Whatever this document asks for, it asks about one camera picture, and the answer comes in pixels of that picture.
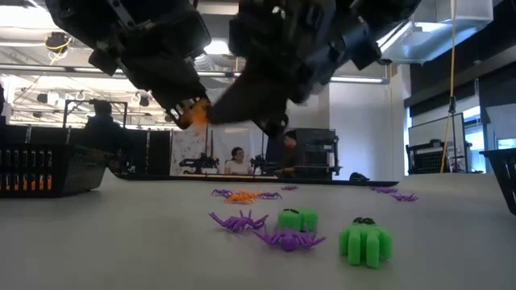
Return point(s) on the black equipment cabinet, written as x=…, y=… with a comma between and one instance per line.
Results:
x=318, y=151

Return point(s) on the small black dome object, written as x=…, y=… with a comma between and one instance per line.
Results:
x=358, y=176

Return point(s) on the black ceiling device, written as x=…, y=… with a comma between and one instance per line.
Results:
x=57, y=42

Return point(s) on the black table frame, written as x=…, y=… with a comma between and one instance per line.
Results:
x=242, y=180

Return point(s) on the black crate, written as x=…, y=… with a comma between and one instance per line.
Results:
x=425, y=159

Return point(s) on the silver round ventilation duct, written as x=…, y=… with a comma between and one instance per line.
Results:
x=207, y=62

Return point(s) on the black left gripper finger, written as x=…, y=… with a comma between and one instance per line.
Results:
x=193, y=100
x=175, y=117

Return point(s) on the white curtain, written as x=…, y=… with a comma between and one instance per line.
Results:
x=225, y=141

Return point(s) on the black low partition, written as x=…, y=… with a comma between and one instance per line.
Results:
x=24, y=135

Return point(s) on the green skeleton figure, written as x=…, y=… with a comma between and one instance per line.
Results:
x=364, y=245
x=298, y=220

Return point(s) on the black rig frame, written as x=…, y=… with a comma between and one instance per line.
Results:
x=206, y=149

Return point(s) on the black partition panel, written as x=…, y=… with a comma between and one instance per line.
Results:
x=157, y=153

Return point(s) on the black plastic basket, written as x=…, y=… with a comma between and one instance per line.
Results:
x=506, y=177
x=40, y=169

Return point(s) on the black tripod stand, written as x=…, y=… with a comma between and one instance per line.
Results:
x=452, y=133

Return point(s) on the white board panel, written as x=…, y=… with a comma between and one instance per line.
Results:
x=437, y=131

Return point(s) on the black background robot arm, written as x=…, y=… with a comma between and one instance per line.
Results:
x=258, y=163
x=199, y=163

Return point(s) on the person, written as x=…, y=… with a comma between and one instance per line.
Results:
x=238, y=163
x=102, y=129
x=290, y=155

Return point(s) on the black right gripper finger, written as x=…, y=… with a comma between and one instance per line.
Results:
x=254, y=100
x=274, y=127

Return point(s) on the long white light bar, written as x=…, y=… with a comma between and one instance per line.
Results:
x=354, y=79

